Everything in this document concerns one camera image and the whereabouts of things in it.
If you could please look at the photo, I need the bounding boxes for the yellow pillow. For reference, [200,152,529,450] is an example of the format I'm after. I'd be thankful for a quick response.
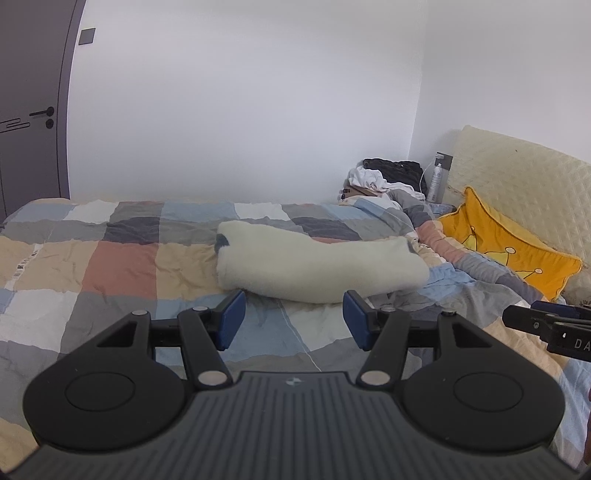
[436,186,584,302]

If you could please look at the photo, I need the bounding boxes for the black crumpled cloth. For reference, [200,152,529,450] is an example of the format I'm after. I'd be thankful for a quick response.
[362,158,428,188]

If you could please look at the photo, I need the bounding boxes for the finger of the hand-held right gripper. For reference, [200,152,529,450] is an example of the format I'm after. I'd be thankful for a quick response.
[530,300,591,321]
[502,305,591,363]

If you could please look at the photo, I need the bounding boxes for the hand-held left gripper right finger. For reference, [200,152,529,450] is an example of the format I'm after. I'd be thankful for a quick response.
[342,289,498,389]

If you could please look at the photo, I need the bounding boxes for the patchwork checked quilt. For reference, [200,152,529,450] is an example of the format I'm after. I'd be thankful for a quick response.
[0,198,591,464]

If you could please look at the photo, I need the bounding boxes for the cream sweater with blue stripes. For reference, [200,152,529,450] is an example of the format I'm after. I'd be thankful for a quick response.
[215,220,430,304]

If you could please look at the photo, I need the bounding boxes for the grey door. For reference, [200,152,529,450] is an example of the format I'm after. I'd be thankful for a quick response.
[0,0,87,223]

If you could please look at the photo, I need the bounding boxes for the cream quilted headboard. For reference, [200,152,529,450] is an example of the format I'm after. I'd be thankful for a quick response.
[444,124,591,306]

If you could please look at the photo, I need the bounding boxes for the cardboard box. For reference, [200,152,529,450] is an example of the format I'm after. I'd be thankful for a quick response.
[338,181,385,200]

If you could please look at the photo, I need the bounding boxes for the silver spray bottle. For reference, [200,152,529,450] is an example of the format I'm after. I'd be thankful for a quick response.
[426,154,450,204]

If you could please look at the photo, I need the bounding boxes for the white cable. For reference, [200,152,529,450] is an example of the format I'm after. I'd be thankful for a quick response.
[417,157,437,193]

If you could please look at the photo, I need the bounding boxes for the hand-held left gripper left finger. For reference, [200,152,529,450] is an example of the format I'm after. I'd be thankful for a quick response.
[92,289,247,389]

